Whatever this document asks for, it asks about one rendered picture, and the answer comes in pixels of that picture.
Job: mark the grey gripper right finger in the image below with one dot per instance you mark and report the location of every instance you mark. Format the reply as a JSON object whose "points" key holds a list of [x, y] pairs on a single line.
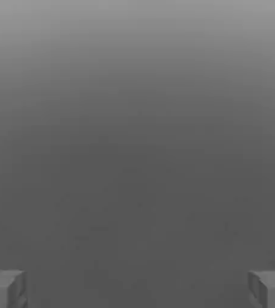
{"points": [[272, 290]]}

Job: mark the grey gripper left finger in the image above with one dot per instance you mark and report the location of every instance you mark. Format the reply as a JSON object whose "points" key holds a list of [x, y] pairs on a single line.
{"points": [[2, 290]]}

